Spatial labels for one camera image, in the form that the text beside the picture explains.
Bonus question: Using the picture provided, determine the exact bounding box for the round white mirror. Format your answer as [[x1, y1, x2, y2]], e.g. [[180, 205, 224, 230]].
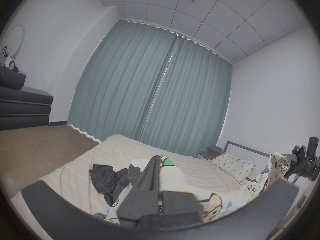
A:
[[10, 25, 26, 59]]

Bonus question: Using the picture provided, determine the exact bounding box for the bed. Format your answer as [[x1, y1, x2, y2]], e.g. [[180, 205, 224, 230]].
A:
[[10, 134, 273, 240]]

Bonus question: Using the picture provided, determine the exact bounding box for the black chest of drawers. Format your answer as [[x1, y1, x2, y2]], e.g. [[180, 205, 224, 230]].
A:
[[0, 70, 54, 132]]

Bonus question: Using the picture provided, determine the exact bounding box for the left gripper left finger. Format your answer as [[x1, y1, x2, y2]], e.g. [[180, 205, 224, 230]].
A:
[[117, 155, 161, 222]]

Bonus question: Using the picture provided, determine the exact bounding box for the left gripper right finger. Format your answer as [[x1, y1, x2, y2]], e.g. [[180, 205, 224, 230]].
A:
[[161, 191, 203, 223]]

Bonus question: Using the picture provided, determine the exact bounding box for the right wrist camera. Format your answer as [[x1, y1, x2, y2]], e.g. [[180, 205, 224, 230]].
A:
[[292, 145, 307, 162]]

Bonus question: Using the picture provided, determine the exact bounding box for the grey bedside table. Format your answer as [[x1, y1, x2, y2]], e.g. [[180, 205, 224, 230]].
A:
[[198, 145, 223, 160]]

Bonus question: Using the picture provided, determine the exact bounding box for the pile of dark clothes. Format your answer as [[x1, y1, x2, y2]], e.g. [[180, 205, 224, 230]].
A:
[[89, 163, 142, 207]]

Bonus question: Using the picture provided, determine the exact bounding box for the white printed pillow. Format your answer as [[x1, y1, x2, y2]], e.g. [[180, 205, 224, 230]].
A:
[[211, 152, 256, 179]]

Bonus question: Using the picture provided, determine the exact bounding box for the white printed pyjama top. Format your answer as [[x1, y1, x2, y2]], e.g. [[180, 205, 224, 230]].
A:
[[105, 152, 292, 226]]

